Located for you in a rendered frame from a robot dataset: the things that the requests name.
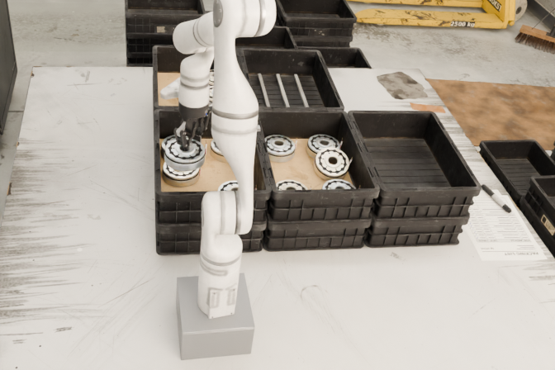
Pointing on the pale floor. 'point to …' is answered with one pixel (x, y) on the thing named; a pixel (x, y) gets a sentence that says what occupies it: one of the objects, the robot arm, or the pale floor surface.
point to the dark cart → (6, 54)
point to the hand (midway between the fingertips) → (192, 145)
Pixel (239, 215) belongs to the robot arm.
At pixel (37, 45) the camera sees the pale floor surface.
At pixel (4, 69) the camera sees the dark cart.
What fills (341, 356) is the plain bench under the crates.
